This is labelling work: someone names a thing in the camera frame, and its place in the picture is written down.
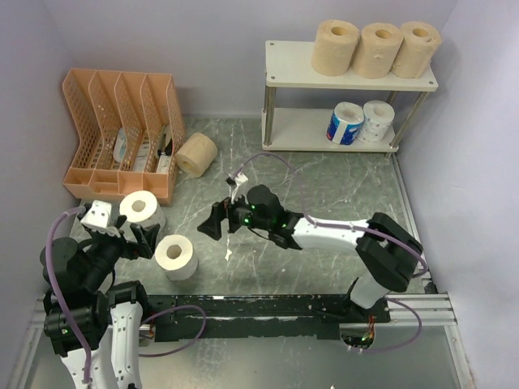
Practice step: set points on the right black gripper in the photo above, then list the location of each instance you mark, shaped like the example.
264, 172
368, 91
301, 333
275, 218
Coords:
212, 226

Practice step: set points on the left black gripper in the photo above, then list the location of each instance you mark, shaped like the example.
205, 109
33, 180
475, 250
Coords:
145, 237

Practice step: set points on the white roll front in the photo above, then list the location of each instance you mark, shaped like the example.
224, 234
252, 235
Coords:
175, 255

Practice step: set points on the blue paper roll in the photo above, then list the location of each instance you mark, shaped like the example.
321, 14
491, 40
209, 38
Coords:
345, 123

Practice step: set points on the white patterned paper roll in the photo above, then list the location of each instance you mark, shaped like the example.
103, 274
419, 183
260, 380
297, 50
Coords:
378, 117

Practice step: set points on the brown roll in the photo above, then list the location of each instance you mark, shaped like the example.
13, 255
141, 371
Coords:
196, 154
420, 42
334, 46
377, 48

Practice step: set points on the brown roll front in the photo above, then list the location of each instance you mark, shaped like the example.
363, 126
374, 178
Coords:
420, 42

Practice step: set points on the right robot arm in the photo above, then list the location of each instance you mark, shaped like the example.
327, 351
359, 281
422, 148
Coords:
389, 254

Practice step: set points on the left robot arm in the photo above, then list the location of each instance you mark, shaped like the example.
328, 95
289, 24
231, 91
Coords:
95, 334

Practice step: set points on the white two-tier shelf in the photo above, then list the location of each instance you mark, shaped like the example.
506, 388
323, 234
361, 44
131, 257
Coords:
288, 65

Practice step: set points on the papers in organizer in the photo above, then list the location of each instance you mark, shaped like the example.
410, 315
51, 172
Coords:
142, 154

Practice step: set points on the black pen in organizer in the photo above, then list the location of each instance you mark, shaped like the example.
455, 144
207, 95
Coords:
161, 145

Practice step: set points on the peach plastic file organizer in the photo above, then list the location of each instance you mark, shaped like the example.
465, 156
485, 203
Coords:
124, 121

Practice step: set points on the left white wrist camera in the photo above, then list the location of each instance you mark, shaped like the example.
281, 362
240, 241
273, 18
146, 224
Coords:
98, 215

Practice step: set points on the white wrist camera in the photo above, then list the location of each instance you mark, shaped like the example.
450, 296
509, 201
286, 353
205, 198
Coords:
98, 215
237, 186

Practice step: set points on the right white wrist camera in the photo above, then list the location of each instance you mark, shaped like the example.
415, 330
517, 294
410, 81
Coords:
237, 186

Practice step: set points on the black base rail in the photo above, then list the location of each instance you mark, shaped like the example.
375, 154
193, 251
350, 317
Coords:
260, 316

